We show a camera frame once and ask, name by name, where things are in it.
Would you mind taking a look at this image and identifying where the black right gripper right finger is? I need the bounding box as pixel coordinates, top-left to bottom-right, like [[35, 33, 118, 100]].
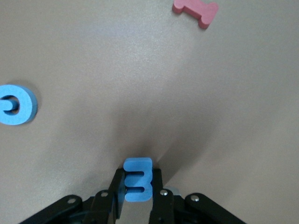
[[149, 168, 246, 224]]

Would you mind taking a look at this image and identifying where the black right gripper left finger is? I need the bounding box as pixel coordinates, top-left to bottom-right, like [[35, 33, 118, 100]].
[[20, 169, 127, 224]]

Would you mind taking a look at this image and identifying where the blue foam letter G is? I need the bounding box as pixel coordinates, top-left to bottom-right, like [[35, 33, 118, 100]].
[[0, 84, 38, 126]]

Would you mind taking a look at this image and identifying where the brown table cover sheet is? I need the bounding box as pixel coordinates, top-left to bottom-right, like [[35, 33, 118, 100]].
[[0, 0, 299, 224]]

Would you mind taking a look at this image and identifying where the red foam letter I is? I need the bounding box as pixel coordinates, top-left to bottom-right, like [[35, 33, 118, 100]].
[[172, 0, 220, 30]]

